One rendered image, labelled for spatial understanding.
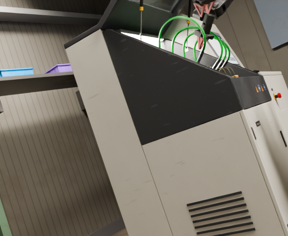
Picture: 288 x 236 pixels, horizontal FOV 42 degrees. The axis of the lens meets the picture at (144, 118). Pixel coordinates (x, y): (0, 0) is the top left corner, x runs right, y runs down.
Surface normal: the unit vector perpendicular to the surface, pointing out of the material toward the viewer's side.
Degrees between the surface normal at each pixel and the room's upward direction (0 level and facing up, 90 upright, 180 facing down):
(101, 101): 90
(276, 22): 90
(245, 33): 90
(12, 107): 90
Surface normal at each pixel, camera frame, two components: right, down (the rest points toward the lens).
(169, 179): -0.49, 0.11
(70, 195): 0.72, -0.30
